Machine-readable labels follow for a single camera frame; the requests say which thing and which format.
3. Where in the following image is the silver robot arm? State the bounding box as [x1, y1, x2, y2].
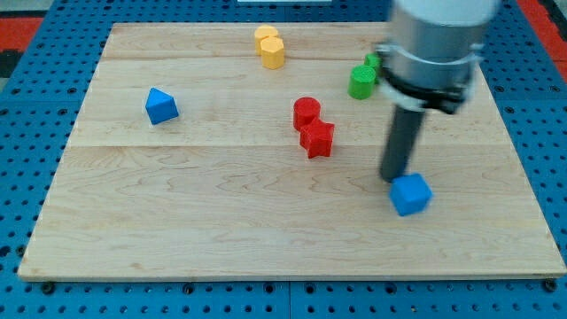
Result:
[376, 0, 501, 114]

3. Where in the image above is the green block behind arm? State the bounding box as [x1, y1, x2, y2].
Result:
[364, 53, 382, 84]

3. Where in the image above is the light wooden board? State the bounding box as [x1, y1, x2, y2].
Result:
[18, 22, 566, 282]

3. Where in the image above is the red star block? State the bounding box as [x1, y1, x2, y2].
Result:
[299, 118, 335, 159]

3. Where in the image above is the red cylinder block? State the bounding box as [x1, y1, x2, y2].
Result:
[293, 97, 321, 131]

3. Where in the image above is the green cylinder block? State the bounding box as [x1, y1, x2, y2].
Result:
[347, 65, 377, 100]

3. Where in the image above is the yellow hexagonal block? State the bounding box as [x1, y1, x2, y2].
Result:
[260, 37, 285, 69]

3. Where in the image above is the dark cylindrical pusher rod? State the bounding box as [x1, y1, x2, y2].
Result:
[379, 105, 425, 183]

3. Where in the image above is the yellow round block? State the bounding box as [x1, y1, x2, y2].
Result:
[253, 24, 279, 56]

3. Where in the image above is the blue cube block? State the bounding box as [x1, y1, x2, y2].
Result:
[389, 173, 433, 216]

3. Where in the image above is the blue triangular block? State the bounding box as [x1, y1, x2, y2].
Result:
[145, 88, 179, 125]

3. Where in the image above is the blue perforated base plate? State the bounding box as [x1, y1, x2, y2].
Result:
[1, 0, 566, 318]

